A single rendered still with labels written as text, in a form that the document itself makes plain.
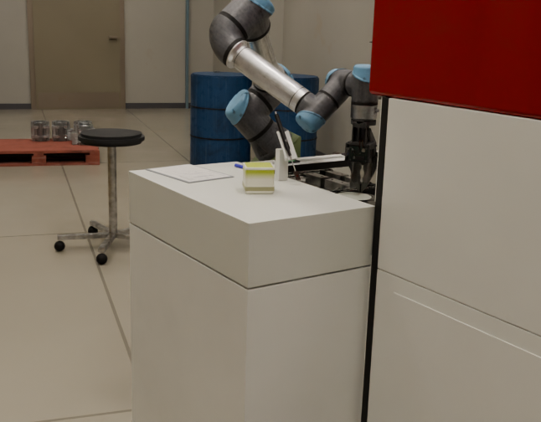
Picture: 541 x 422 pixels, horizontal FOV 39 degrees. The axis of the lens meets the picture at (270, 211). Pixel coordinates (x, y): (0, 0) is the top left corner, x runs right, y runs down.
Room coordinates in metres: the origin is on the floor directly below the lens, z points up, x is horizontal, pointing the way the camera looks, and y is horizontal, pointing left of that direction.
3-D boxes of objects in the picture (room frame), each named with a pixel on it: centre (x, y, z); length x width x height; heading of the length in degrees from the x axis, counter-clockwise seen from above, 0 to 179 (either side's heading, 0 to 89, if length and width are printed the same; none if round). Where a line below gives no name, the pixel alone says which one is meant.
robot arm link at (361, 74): (2.20, -0.25, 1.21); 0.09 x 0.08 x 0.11; 30
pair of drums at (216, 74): (7.29, 0.18, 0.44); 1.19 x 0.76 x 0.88; 109
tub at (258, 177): (1.88, 0.03, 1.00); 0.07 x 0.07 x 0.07; 8
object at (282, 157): (2.02, -0.04, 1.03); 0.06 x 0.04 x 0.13; 34
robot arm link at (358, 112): (2.20, -0.26, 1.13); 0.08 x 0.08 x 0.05
